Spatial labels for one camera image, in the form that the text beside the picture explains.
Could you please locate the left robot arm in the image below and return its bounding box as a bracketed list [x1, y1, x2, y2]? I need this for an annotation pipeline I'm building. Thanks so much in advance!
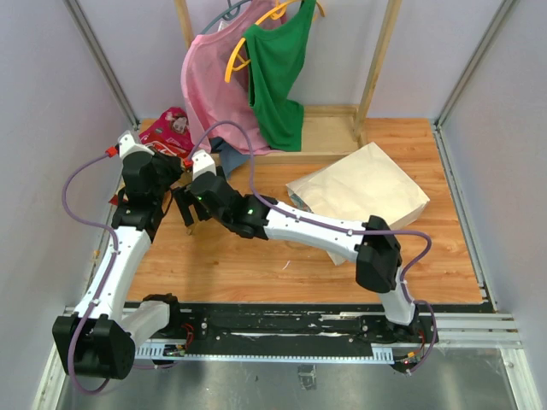
[52, 150, 184, 381]

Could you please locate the grey cable duct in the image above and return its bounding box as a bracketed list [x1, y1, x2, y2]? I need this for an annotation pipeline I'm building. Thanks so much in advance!
[135, 337, 395, 365]

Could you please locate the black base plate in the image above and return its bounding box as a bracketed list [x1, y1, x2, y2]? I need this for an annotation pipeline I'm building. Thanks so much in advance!
[151, 302, 430, 348]

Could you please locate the wooden clothes rack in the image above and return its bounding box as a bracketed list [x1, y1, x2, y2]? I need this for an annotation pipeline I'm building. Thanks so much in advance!
[201, 1, 398, 162]

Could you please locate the green tank top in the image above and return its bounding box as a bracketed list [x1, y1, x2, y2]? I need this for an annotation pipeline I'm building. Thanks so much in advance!
[244, 1, 316, 152]

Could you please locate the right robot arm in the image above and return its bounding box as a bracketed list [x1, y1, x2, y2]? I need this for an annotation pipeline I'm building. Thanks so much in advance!
[174, 172, 418, 342]

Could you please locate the blue cloth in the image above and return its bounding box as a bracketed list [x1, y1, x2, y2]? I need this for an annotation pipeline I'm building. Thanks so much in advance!
[209, 137, 250, 179]

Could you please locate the pink REAL snack bag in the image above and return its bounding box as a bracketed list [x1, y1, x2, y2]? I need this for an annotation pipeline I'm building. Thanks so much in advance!
[139, 107, 193, 159]

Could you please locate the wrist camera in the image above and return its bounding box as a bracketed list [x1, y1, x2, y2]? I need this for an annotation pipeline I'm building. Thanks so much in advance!
[105, 130, 154, 159]
[184, 149, 216, 181]

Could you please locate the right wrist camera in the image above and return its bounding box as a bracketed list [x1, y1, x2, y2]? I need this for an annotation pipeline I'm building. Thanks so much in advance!
[184, 149, 216, 181]

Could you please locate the yellow clothes hanger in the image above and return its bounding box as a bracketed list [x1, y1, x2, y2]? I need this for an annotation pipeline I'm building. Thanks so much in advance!
[224, 0, 326, 84]

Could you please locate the pink mesh shirt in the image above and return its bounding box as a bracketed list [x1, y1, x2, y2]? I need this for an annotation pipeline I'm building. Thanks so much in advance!
[181, 1, 275, 155]

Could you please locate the grey-blue clothes hanger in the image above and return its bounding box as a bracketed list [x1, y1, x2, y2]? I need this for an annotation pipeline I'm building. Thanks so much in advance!
[201, 0, 250, 34]

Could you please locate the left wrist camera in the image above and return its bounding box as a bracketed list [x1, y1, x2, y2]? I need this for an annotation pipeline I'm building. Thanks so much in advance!
[105, 130, 154, 159]

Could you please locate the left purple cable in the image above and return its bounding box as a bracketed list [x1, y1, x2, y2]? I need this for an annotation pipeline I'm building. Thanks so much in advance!
[62, 147, 180, 394]

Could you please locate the beige paper bag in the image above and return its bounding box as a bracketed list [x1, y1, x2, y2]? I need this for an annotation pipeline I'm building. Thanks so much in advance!
[285, 142, 431, 266]

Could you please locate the teal chips snack bag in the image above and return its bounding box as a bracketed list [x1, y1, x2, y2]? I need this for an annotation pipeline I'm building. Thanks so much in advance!
[289, 193, 312, 213]

